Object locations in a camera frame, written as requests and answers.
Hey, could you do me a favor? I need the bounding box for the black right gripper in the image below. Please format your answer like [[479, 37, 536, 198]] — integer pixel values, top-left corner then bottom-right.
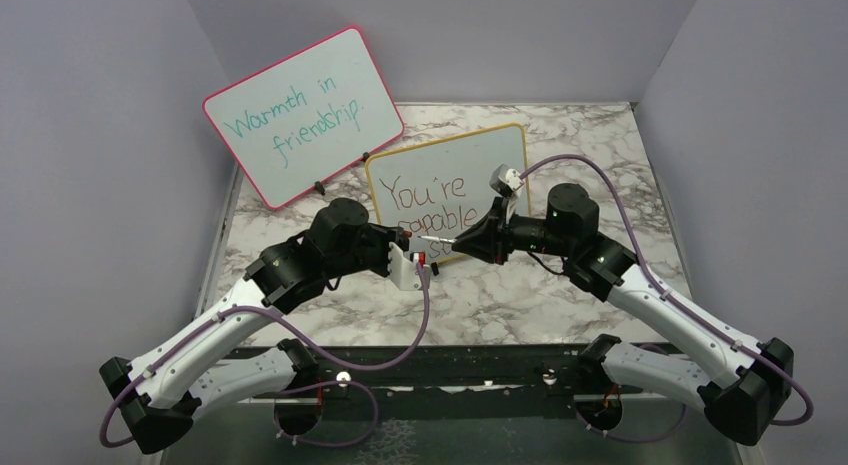
[[453, 196, 574, 265]]

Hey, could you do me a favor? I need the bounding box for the pink framed whiteboard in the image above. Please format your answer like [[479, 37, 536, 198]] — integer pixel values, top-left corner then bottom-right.
[[202, 27, 404, 210]]

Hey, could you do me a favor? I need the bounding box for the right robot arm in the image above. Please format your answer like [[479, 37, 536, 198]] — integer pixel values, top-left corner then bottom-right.
[[452, 183, 794, 446]]

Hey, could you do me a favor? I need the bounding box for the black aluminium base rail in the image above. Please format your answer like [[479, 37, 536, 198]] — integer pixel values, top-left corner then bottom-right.
[[202, 339, 684, 420]]

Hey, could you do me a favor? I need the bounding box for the pink whiteboard wire stand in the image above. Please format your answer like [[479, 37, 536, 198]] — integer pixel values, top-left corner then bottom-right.
[[312, 152, 372, 196]]

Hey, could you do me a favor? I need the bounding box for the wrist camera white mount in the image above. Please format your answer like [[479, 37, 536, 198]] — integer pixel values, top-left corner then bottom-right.
[[489, 164, 525, 222], [388, 243, 431, 291]]

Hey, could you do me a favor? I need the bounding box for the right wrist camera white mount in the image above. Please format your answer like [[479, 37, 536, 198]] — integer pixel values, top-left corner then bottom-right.
[[489, 164, 525, 222]]

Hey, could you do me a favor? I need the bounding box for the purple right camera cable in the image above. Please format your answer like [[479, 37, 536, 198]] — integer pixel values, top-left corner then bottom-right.
[[519, 154, 815, 445]]

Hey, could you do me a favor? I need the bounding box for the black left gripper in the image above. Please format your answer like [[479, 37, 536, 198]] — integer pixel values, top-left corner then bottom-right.
[[326, 223, 411, 280]]

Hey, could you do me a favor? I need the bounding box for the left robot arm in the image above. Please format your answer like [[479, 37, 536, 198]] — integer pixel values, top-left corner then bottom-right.
[[99, 198, 431, 454]]

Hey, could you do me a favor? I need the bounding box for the yellow framed whiteboard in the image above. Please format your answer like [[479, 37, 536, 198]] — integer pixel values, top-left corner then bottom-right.
[[365, 123, 527, 263]]

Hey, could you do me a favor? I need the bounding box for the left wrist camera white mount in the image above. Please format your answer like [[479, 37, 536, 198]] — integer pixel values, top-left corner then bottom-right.
[[388, 243, 431, 291]]

